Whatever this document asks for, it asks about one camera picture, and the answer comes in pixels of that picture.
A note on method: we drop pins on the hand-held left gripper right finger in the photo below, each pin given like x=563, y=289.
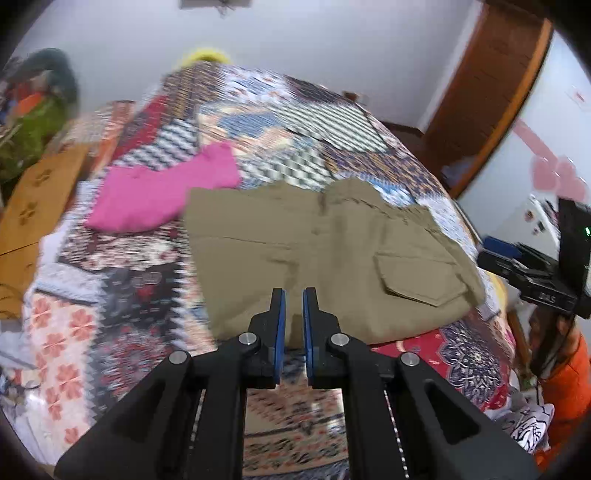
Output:
x=308, y=332

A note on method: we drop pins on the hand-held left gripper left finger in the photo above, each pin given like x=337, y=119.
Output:
x=279, y=332

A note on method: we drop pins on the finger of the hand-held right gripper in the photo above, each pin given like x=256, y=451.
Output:
x=503, y=263

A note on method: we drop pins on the pink pants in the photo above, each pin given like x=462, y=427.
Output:
x=152, y=194

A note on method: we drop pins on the white appliance with stickers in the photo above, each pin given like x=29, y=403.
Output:
x=535, y=219

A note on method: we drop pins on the purple cloth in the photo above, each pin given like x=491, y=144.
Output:
x=461, y=173

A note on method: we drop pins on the person's orange garment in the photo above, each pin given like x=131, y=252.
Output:
x=570, y=392

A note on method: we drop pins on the white printed cloth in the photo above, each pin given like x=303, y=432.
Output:
x=526, y=424

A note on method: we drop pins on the patchwork patterned bed sheet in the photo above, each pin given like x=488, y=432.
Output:
x=115, y=323

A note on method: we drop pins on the brown wooden door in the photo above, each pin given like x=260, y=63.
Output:
x=480, y=92

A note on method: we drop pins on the brown striped pillow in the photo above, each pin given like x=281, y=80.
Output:
x=106, y=124

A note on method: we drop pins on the wooden panel with flower cutouts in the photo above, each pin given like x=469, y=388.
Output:
x=41, y=203

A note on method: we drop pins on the yellow round object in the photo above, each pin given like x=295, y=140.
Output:
x=205, y=56

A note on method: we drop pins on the green patterned cloth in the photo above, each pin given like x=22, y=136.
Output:
x=32, y=134

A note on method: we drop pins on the teal plush toy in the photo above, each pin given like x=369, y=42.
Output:
x=51, y=74

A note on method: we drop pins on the pink heart wall decoration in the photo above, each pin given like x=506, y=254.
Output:
x=554, y=173

